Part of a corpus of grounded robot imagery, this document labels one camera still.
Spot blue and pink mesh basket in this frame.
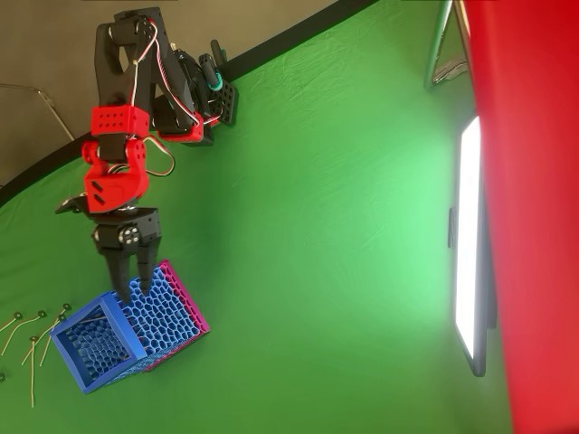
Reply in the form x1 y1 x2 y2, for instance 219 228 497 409
49 259 212 396

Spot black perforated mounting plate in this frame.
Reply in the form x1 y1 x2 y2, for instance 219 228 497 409
212 80 239 128

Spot green cloth with black border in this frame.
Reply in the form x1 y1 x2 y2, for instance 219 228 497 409
0 0 515 434

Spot bright LED light panel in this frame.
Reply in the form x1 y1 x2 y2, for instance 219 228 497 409
447 115 498 379

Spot red cloth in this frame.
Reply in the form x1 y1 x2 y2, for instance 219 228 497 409
460 0 579 434

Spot small wrist camera on bracket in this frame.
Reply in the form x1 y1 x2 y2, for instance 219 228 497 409
54 195 88 215

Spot thin grey cable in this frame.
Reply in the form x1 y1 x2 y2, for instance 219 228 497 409
0 82 76 143

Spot red and white servo cable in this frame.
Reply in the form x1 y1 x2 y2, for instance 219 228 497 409
129 20 159 108

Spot black clamp with teal handle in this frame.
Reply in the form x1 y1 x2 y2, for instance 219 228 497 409
197 39 228 94

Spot metal frame stand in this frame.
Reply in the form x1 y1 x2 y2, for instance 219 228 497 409
423 0 472 92

